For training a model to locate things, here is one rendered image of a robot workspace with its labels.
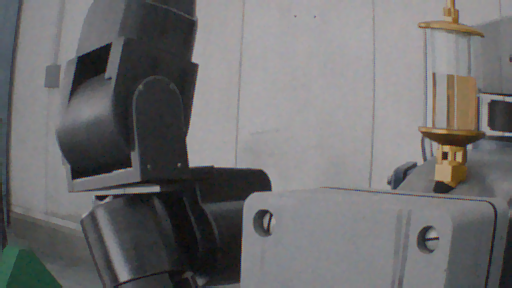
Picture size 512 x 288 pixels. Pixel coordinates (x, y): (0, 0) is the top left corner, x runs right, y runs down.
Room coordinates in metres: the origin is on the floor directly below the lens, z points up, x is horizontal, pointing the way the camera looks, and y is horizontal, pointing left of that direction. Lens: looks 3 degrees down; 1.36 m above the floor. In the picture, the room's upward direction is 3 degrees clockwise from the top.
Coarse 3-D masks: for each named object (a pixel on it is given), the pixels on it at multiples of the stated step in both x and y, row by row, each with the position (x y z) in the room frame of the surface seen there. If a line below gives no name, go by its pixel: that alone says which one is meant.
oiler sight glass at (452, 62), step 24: (432, 48) 0.38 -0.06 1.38; (456, 48) 0.37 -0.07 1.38; (480, 48) 0.38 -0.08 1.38; (432, 72) 0.38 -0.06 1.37; (456, 72) 0.37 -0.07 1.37; (480, 72) 0.38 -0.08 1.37; (432, 96) 0.38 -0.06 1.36; (456, 96) 0.37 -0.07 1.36; (480, 96) 0.38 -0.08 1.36; (432, 120) 0.38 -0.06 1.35; (456, 120) 0.37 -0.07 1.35; (480, 120) 0.38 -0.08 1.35
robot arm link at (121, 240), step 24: (144, 192) 0.63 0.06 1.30; (168, 192) 0.65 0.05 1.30; (96, 216) 0.62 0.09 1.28; (120, 216) 0.62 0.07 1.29; (144, 216) 0.62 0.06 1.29; (168, 216) 0.64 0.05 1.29; (192, 216) 0.66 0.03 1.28; (96, 240) 0.62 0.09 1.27; (120, 240) 0.61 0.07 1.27; (144, 240) 0.61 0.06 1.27; (168, 240) 0.62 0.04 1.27; (192, 240) 0.65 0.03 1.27; (96, 264) 0.62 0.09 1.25; (120, 264) 0.61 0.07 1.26; (144, 264) 0.61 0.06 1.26; (168, 264) 0.61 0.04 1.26; (192, 264) 0.66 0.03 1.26
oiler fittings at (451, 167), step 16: (448, 0) 0.38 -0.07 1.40; (448, 16) 0.38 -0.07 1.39; (464, 32) 0.37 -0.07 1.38; (480, 32) 0.38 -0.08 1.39; (432, 128) 0.38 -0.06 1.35; (448, 144) 0.38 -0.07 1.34; (464, 144) 0.38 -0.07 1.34; (448, 160) 0.38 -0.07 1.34; (464, 160) 0.38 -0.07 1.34; (448, 176) 0.38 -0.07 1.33; (464, 176) 0.38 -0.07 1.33
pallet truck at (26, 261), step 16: (0, 128) 5.75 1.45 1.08; (0, 144) 5.90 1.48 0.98; (0, 160) 5.91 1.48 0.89; (0, 176) 5.91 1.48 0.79; (0, 192) 5.91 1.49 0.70; (0, 208) 5.91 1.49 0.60; (0, 256) 5.92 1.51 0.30; (16, 256) 5.77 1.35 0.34; (32, 256) 5.88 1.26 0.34; (0, 272) 5.74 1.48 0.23; (16, 272) 5.73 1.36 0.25; (32, 272) 5.84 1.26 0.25; (48, 272) 5.95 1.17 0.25
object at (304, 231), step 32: (256, 192) 0.34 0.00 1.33; (288, 192) 0.34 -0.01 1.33; (320, 192) 0.34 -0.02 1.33; (352, 192) 0.34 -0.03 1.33; (416, 192) 0.35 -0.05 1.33; (256, 224) 0.34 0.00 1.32; (288, 224) 0.33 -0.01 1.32; (320, 224) 0.32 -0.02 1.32; (352, 224) 0.31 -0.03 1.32; (384, 224) 0.31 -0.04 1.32; (416, 224) 0.30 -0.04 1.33; (448, 224) 0.29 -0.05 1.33; (480, 224) 0.30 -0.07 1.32; (256, 256) 0.33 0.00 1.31; (288, 256) 0.33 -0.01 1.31; (320, 256) 0.32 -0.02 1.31; (352, 256) 0.31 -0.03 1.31; (384, 256) 0.30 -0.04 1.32; (416, 256) 0.30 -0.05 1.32; (448, 256) 0.29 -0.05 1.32; (480, 256) 0.31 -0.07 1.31
